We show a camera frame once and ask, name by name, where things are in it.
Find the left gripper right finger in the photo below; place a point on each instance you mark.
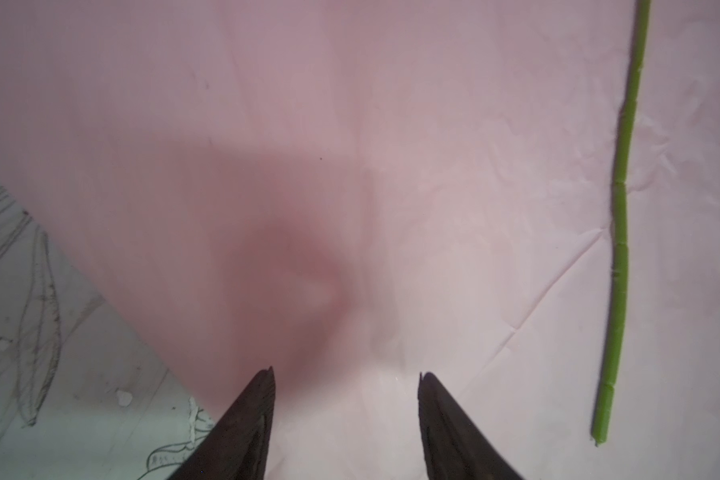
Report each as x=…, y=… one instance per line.
x=453, y=447

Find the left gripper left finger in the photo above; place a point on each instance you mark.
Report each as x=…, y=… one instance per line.
x=237, y=446

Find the orange pink fake rose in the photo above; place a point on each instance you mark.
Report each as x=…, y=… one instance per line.
x=619, y=229

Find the purple pink wrapping paper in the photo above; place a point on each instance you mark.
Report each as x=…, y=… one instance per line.
x=354, y=193

